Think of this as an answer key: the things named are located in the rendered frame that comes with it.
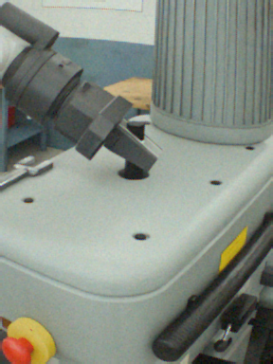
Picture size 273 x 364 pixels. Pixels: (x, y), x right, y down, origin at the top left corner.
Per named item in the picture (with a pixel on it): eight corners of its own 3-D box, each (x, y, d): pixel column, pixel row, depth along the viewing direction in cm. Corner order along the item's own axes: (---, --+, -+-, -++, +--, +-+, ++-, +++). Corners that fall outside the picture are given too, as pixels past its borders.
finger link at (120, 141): (146, 173, 78) (103, 143, 78) (161, 153, 77) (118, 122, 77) (143, 178, 77) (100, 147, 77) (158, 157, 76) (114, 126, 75)
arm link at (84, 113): (104, 145, 86) (36, 99, 86) (144, 89, 82) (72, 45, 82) (75, 182, 75) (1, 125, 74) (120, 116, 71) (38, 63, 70)
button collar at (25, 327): (48, 373, 65) (45, 336, 63) (9, 353, 68) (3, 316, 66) (58, 365, 67) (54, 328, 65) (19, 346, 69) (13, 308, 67)
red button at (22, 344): (27, 374, 63) (23, 350, 61) (0, 361, 65) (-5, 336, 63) (43, 362, 66) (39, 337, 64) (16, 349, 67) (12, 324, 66)
